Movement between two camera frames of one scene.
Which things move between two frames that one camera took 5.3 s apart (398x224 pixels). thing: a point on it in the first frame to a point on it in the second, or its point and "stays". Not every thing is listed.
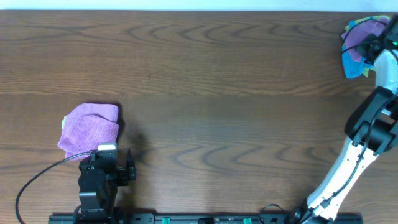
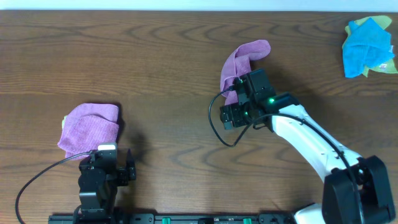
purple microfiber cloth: (358, 33) to (238, 63)
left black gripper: (123, 173) stays
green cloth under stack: (63, 122) stays
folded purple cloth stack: (87, 126) stays
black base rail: (192, 219) stays
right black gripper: (364, 48) to (236, 119)
